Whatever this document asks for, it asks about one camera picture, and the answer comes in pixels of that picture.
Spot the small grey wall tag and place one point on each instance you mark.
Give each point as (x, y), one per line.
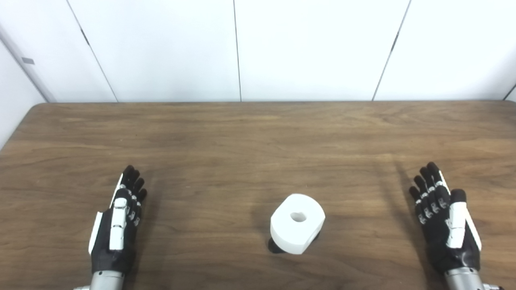
(28, 61)

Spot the black plastic holder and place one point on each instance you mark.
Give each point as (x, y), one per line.
(276, 245)

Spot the grey wall corner trim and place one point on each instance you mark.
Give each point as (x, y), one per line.
(38, 80)

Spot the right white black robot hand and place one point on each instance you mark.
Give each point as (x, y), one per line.
(447, 237)

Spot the round white plastic piece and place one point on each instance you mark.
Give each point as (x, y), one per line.
(292, 233)

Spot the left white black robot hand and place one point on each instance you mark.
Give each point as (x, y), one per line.
(115, 237)

